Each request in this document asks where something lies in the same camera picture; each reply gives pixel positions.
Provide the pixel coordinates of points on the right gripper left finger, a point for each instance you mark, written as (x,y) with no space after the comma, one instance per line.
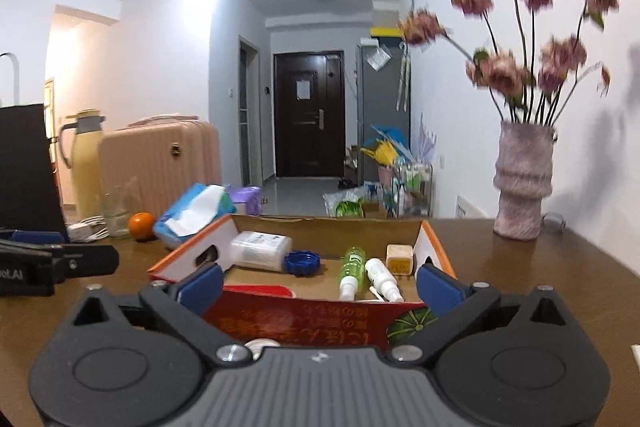
(177,309)

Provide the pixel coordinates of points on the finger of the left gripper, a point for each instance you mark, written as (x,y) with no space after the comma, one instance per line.
(75,261)
(39,238)

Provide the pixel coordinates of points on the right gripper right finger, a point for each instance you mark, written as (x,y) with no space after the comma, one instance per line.
(460,311)

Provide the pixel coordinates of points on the small white spray bottle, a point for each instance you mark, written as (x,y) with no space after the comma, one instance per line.
(383,281)

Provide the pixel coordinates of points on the large white plastic bottle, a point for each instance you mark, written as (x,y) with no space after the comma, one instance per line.
(260,251)

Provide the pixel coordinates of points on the green spray bottle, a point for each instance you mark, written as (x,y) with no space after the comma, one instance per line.
(351,278)

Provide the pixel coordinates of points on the black paper bag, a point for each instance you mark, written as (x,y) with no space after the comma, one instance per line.
(29,195)

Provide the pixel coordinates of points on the beige square soap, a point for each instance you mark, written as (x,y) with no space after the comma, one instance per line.
(399,259)

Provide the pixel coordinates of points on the clear drinking glass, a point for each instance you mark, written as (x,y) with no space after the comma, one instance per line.
(119,204)

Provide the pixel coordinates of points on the orange fruit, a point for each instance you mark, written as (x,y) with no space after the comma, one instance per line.
(140,226)

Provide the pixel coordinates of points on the blue tissue pack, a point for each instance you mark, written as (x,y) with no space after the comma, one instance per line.
(192,212)

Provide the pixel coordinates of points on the red cardboard box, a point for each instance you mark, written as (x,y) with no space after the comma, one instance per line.
(316,316)

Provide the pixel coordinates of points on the yellow thermos jug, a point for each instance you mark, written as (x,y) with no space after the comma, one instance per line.
(83,161)

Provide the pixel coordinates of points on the blue round lid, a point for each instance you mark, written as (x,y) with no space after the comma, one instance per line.
(301,263)

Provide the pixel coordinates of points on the purple wipes pack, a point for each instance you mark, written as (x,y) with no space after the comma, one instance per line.
(247,200)

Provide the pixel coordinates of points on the pink ribbed suitcase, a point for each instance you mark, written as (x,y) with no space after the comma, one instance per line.
(160,157)

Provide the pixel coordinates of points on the pink textured vase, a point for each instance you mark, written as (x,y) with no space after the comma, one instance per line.
(524,179)

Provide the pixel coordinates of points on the dried pink roses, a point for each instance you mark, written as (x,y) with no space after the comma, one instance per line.
(533,88)

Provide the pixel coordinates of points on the grey refrigerator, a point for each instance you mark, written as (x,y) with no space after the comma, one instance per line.
(379,61)

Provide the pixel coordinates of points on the dark entrance door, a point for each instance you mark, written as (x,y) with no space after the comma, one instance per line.
(309,114)

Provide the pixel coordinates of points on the wire storage rack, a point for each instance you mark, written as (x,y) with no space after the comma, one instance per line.
(412,190)

